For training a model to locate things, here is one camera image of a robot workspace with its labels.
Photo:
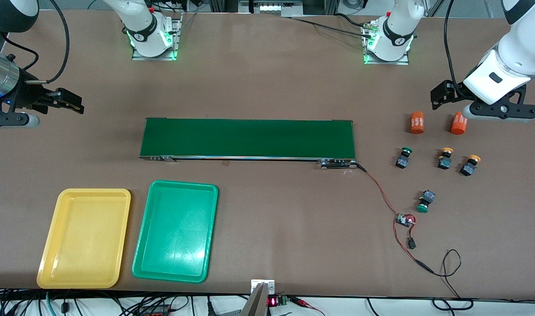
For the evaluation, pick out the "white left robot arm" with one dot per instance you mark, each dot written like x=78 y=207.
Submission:
x=522 y=48

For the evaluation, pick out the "green push button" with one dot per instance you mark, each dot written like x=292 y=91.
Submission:
x=402 y=161
x=426 y=198

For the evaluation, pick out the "red clip lead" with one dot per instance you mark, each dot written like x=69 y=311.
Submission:
x=300 y=301

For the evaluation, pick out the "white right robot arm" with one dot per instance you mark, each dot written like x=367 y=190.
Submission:
x=140 y=22

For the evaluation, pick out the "red black power strip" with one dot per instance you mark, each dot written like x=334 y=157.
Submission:
x=155 y=312

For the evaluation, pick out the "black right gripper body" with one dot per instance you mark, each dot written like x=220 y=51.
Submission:
x=27 y=95

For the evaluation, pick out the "red digit display module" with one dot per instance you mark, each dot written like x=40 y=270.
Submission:
x=272 y=301

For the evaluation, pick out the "aluminium frame structure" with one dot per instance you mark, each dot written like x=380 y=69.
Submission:
x=333 y=5

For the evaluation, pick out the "green plastic tray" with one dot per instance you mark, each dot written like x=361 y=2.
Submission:
x=175 y=232

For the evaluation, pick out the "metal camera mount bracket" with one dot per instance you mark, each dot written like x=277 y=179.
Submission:
x=258 y=303

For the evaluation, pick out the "orange canister white print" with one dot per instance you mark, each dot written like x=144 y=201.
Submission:
x=417 y=123
x=458 y=125

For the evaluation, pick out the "yellow plastic tray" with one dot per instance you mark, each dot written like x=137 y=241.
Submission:
x=83 y=237

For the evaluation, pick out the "yellow push button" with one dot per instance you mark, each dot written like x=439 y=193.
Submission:
x=444 y=163
x=468 y=168

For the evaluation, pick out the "small controller circuit board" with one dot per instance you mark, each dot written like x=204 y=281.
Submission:
x=404 y=219

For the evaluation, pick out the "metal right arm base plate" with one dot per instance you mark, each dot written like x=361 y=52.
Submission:
x=177 y=44

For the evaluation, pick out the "green conveyor belt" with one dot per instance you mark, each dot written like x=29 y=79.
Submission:
x=250 y=138

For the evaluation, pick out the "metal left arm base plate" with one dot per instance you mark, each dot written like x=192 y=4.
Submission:
x=399 y=62

